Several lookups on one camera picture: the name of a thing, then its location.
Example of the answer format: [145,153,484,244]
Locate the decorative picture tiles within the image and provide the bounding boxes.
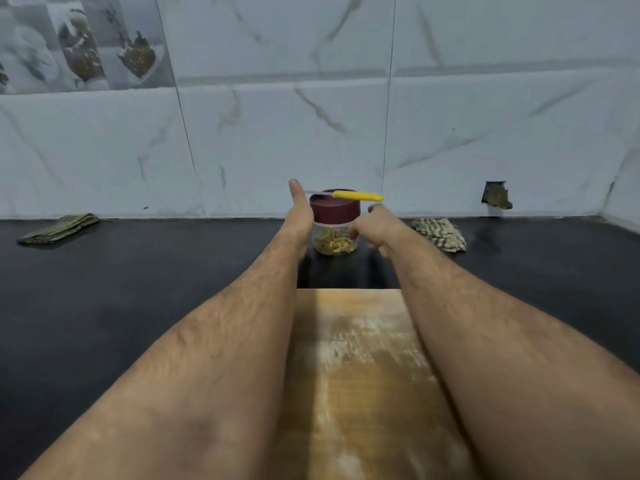
[0,0,177,95]

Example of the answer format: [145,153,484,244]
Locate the person's right hand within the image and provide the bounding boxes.
[349,203,417,262]

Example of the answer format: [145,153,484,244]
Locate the person's left hand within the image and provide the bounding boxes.
[274,177,315,262]

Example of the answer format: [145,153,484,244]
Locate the wooden cutting board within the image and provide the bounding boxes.
[262,287,483,480]

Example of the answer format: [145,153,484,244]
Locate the folded green cloth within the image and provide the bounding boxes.
[17,213,101,247]

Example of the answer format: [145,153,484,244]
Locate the black countertop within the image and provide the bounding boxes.
[0,215,640,480]

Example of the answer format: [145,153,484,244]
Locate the yellow handled knife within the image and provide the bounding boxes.
[305,189,385,203]

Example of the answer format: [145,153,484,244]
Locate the pile of ginger strips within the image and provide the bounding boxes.
[315,227,360,257]

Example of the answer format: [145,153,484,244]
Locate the patterned cloth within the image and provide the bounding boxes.
[408,217,468,255]

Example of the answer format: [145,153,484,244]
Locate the person's right forearm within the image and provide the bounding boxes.
[384,237,640,480]

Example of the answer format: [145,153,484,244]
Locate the person's left forearm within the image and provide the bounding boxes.
[20,241,313,480]

